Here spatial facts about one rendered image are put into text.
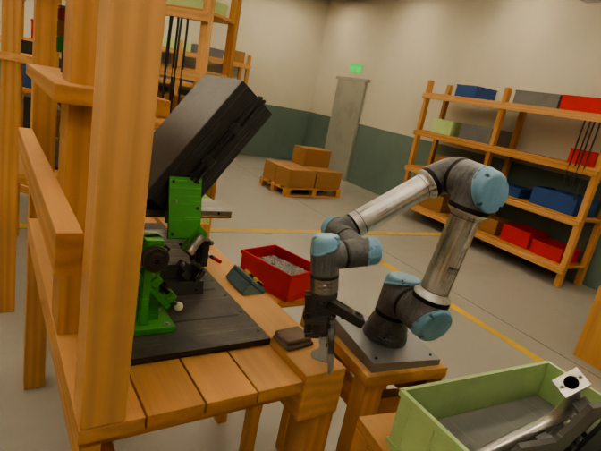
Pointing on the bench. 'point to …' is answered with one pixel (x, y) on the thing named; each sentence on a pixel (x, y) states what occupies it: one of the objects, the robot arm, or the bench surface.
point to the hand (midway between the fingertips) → (330, 361)
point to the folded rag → (292, 338)
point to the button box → (244, 283)
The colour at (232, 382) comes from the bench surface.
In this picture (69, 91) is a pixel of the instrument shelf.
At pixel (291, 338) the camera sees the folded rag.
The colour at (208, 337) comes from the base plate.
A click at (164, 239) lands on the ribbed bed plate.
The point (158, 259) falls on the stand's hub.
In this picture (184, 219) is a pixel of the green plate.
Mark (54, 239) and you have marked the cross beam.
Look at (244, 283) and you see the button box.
